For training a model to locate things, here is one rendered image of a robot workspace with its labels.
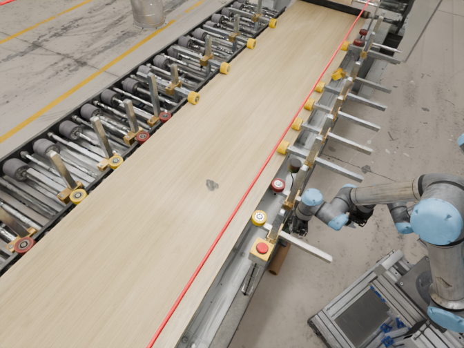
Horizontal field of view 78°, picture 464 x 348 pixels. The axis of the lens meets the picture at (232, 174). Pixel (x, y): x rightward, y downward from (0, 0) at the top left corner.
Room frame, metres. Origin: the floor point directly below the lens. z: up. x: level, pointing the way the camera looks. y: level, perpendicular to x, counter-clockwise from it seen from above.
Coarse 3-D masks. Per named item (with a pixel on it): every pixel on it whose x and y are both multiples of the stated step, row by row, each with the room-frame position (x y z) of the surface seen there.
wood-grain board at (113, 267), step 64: (256, 64) 2.21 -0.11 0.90; (320, 64) 2.32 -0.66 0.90; (192, 128) 1.36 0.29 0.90; (256, 128) 1.43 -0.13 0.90; (128, 192) 0.82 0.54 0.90; (192, 192) 0.87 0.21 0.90; (256, 192) 0.91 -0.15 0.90; (64, 256) 0.44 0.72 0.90; (128, 256) 0.48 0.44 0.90; (192, 256) 0.51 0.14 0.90; (0, 320) 0.16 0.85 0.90; (64, 320) 0.19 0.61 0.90; (128, 320) 0.21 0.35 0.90
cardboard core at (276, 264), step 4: (288, 244) 1.01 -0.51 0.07; (280, 248) 0.97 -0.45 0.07; (284, 248) 0.97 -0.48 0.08; (288, 248) 0.98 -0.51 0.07; (276, 252) 0.94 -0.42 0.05; (280, 252) 0.94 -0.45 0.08; (284, 252) 0.94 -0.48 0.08; (276, 256) 0.90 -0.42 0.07; (280, 256) 0.90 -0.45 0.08; (284, 256) 0.91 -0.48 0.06; (272, 260) 0.87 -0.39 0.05; (276, 260) 0.86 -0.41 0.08; (280, 260) 0.87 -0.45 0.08; (272, 264) 0.83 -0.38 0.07; (276, 264) 0.83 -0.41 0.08; (280, 264) 0.84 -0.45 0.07; (272, 268) 0.80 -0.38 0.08; (276, 268) 0.80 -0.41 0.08; (272, 272) 0.79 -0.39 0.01; (276, 272) 0.78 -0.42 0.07
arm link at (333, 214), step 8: (336, 200) 0.67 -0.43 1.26; (320, 208) 0.62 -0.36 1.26; (328, 208) 0.62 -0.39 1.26; (336, 208) 0.62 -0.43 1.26; (344, 208) 0.63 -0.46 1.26; (320, 216) 0.60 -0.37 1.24; (328, 216) 0.59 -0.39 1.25; (336, 216) 0.59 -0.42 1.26; (344, 216) 0.59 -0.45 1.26; (328, 224) 0.57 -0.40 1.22; (336, 224) 0.56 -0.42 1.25
